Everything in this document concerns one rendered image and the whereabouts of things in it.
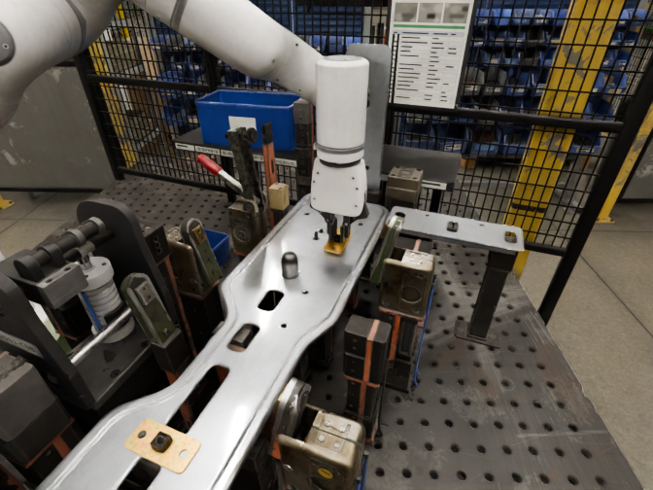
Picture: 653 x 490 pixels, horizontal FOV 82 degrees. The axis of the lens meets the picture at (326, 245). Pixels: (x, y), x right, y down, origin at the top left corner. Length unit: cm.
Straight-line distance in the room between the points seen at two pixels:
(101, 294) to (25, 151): 294
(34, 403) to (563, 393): 96
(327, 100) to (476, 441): 70
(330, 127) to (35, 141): 297
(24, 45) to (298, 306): 50
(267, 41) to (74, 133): 274
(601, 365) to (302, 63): 192
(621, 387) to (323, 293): 171
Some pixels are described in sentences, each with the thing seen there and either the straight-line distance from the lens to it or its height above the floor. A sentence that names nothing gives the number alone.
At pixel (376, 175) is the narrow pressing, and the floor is 104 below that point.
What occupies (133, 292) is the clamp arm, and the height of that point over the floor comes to 109.
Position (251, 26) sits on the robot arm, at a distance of 60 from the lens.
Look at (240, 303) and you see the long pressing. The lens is 65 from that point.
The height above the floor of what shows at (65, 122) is 68.
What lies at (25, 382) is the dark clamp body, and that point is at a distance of 57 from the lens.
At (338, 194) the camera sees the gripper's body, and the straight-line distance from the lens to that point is 69.
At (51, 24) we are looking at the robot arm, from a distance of 67.
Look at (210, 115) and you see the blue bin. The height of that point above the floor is 112.
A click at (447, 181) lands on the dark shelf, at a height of 103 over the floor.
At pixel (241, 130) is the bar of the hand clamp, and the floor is 121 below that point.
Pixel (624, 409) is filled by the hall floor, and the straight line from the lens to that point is 209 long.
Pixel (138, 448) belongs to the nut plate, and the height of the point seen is 100.
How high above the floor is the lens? 144
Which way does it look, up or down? 34 degrees down
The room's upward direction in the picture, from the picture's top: straight up
